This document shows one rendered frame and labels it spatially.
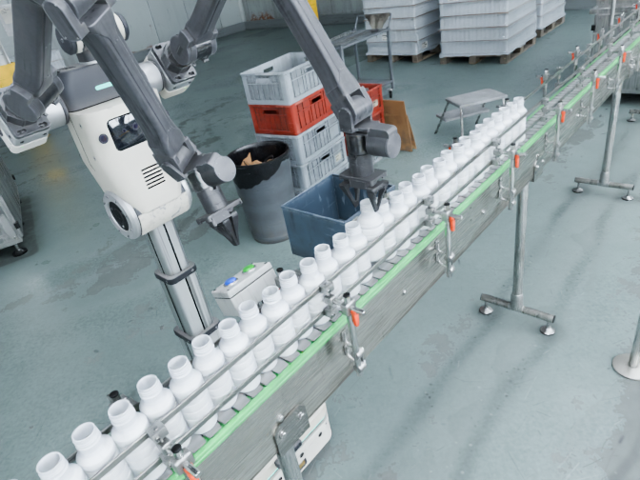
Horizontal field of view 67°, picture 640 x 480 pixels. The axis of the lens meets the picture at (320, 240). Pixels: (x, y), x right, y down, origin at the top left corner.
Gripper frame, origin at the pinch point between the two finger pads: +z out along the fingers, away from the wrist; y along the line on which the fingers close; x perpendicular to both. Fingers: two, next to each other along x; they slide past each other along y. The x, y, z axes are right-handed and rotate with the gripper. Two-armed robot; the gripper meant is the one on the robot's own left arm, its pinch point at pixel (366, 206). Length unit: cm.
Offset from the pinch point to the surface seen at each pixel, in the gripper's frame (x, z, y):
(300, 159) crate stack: -144, 71, 171
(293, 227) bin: -23, 32, 55
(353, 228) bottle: 7.6, 2.0, -1.5
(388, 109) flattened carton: -276, 77, 184
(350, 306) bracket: 24.0, 10.3, -11.8
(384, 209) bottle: -5.3, 3.2, -1.5
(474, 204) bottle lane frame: -48, 22, -6
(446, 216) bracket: -19.5, 10.5, -11.5
